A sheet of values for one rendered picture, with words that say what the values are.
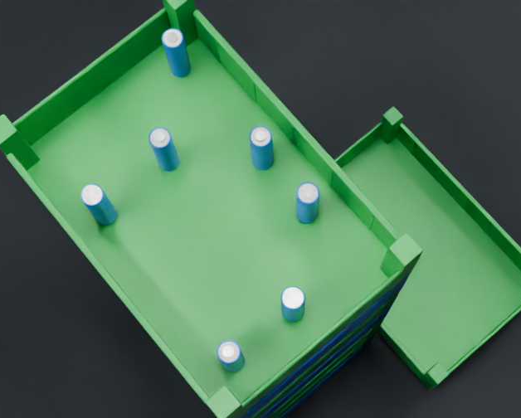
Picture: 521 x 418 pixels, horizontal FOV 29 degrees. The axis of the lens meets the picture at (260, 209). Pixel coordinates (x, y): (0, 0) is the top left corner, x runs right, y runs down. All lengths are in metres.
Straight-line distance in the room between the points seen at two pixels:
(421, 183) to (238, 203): 0.55
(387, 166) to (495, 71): 0.21
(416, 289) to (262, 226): 0.52
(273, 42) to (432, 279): 0.40
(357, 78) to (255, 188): 0.58
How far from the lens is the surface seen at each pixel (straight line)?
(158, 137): 0.81
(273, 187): 0.86
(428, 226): 1.36
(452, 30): 1.46
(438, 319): 1.34
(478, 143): 1.41
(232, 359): 0.77
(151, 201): 0.87
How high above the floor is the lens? 1.31
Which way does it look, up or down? 75 degrees down
